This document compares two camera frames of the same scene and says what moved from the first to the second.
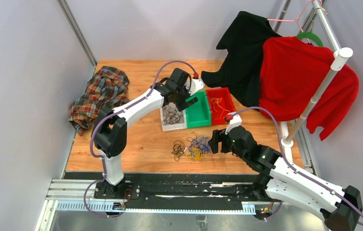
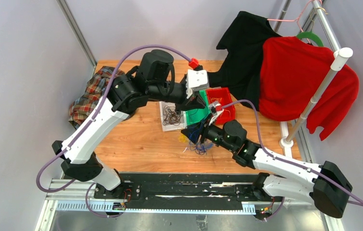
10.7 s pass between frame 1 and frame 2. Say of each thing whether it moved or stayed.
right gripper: moved
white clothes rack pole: stayed
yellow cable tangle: moved
